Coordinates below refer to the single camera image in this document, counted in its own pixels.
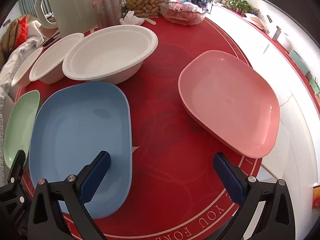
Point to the brown knotted cushion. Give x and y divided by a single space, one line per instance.
8 42

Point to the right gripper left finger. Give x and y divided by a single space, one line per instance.
46 220

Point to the black remote control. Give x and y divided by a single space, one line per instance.
51 39

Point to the glass bowl with tomatoes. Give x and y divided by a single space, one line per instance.
183 13

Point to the blue plastic plate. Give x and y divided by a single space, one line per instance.
72 127

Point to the pale green electric kettle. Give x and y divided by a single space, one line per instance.
71 16

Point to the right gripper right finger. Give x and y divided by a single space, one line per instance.
277 219

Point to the pink steel thermos bottle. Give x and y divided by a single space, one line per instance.
107 12

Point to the round red table mat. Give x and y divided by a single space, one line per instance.
175 192

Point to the red long counter runner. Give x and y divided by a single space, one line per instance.
270 58

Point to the potted green plant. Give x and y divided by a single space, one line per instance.
239 6

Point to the small white paper bowl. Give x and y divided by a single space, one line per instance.
21 78

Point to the medium white paper bowl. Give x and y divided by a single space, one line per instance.
48 67

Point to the large white paper bowl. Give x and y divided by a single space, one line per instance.
113 54

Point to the red embroidered cushion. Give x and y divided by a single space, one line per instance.
21 31

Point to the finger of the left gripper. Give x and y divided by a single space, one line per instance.
15 202

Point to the green plastic plate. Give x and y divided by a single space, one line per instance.
20 125

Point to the crumpled white tissue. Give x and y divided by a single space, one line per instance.
131 19

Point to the pink plastic plate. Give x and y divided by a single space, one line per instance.
232 102

